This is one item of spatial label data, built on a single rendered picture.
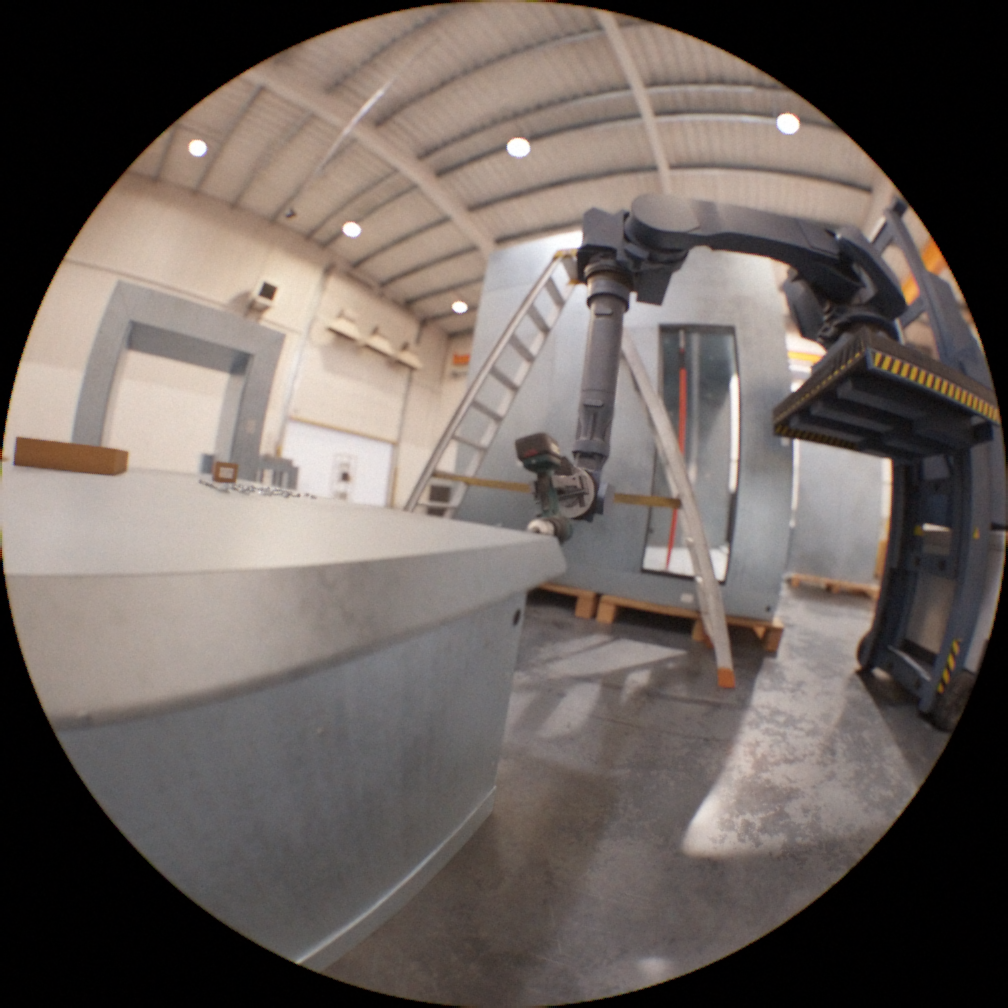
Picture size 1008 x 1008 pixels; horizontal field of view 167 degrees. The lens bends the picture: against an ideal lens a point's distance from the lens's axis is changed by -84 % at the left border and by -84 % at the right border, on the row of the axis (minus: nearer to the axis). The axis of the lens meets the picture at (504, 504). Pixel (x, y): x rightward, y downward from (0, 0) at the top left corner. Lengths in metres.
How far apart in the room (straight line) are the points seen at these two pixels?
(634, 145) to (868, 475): 7.48
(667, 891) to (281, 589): 0.83
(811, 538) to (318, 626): 6.20
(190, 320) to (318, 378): 9.38
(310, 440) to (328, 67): 10.03
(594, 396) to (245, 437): 1.86
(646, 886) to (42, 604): 0.88
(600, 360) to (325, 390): 10.69
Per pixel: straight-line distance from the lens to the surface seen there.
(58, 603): 0.18
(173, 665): 0.18
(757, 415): 2.46
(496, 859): 0.82
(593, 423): 1.09
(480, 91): 8.23
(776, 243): 1.52
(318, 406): 11.29
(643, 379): 1.76
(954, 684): 1.95
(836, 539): 6.25
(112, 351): 2.19
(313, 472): 11.41
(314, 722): 0.30
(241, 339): 2.27
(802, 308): 1.89
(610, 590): 2.38
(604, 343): 1.18
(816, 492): 6.27
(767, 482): 2.38
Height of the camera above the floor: 0.70
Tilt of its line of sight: level
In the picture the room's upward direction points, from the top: 7 degrees clockwise
